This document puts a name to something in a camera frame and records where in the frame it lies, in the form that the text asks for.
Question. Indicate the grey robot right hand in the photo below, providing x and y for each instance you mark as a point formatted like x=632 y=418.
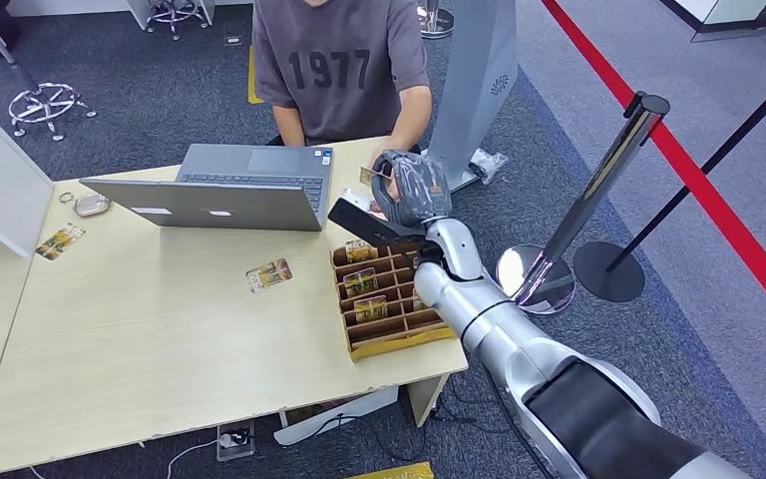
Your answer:
x=419 y=188

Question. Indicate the person's left hand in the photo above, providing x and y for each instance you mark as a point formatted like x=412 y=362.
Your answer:
x=383 y=162

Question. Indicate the person's right forearm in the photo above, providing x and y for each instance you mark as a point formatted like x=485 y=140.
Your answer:
x=288 y=129

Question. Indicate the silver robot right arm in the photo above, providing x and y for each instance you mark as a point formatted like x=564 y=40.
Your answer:
x=522 y=357

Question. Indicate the person's left forearm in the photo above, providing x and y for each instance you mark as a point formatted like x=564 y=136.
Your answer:
x=409 y=122

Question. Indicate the person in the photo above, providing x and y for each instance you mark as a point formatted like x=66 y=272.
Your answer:
x=340 y=66

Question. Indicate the wooden card organizer box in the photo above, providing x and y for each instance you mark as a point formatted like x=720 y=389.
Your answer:
x=383 y=330

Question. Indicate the clear plastic bag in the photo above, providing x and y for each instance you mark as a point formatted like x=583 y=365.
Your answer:
x=489 y=165

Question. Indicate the grey standing kiosk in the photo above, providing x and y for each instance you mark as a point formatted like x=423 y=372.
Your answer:
x=475 y=86

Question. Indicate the grey laptop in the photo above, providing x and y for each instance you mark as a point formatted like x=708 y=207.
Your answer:
x=251 y=185

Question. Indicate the small floor outlet plate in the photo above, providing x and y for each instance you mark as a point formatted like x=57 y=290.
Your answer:
x=232 y=41

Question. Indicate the black stanchion with round base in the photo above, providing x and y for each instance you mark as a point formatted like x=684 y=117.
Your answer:
x=609 y=272

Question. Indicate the desk leg panel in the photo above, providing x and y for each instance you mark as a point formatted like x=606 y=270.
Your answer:
x=426 y=400

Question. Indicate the white board under desk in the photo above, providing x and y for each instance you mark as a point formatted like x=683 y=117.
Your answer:
x=337 y=416

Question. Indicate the chrome stool base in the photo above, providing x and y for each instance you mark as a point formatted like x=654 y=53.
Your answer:
x=175 y=13

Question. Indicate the red barrier belt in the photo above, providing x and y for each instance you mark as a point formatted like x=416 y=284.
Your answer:
x=700 y=185

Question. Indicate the yellow box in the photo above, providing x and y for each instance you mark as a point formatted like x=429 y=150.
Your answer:
x=393 y=472

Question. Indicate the floor power socket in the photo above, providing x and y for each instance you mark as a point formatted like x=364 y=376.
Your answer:
x=235 y=440

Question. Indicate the white cabinet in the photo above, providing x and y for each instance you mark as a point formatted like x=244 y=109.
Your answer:
x=79 y=6

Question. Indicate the black chair with chrome base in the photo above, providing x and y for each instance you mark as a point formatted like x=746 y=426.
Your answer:
x=46 y=106

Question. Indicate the white reception counter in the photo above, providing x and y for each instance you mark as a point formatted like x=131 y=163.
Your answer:
x=733 y=16

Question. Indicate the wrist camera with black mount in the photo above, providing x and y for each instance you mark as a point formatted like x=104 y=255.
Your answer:
x=373 y=225

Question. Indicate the chrome round pedestal base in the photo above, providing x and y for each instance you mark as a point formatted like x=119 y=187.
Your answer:
x=434 y=23

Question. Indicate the chrome stanchion post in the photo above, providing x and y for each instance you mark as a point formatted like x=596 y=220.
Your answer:
x=594 y=192

